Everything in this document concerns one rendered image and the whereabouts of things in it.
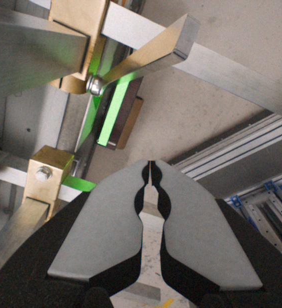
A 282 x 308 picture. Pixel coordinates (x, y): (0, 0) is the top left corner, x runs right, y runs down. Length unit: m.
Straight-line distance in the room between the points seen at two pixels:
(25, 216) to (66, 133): 0.20
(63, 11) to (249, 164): 1.04
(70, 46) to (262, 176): 1.13
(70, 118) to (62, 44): 0.29
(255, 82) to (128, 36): 0.15
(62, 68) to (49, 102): 0.36
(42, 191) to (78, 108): 0.18
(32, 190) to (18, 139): 0.29
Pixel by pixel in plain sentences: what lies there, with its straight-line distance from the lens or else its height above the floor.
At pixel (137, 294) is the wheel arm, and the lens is 0.58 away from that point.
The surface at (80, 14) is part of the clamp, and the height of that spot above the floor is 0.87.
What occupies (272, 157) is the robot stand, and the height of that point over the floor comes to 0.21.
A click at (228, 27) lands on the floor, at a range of 1.16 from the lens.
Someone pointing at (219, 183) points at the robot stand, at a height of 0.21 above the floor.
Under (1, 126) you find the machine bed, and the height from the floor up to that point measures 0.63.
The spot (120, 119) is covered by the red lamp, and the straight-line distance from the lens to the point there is 0.43.
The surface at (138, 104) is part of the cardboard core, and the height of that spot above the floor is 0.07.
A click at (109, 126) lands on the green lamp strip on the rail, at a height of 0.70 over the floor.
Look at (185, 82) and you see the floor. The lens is 1.13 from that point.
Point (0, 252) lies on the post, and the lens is 0.32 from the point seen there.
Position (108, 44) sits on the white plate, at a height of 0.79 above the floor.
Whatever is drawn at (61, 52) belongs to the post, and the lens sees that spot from 0.18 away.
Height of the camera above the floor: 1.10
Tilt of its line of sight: 62 degrees down
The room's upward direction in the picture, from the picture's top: 175 degrees counter-clockwise
